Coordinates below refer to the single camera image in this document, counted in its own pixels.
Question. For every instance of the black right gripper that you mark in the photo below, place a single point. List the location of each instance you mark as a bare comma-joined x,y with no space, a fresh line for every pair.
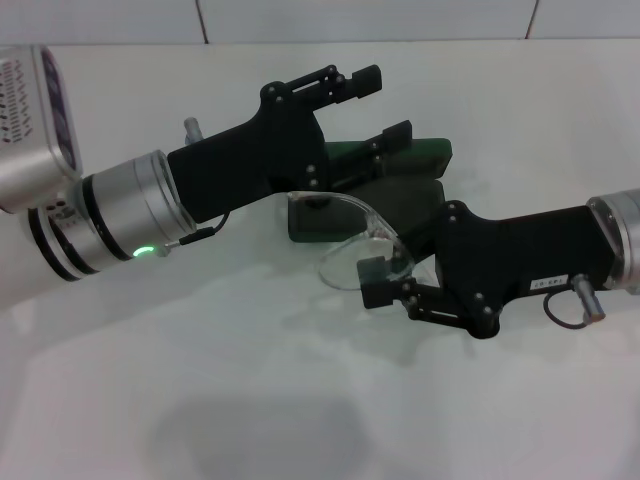
520,250

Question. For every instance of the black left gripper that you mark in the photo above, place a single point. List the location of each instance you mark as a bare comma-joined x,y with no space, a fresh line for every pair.
250,160

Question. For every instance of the clear white glasses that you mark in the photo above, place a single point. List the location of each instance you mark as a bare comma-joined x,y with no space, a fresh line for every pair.
345,265

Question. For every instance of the green glasses case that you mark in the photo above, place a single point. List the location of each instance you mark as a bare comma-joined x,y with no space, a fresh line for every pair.
425,155

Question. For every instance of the left gripper silver connector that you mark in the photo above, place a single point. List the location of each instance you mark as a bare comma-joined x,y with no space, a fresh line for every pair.
192,130

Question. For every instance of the gripper silver connector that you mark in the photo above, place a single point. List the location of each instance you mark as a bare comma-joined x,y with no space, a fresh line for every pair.
192,130
590,300

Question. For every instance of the right gripper silver connector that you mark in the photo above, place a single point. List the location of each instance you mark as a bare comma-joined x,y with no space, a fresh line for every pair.
590,300

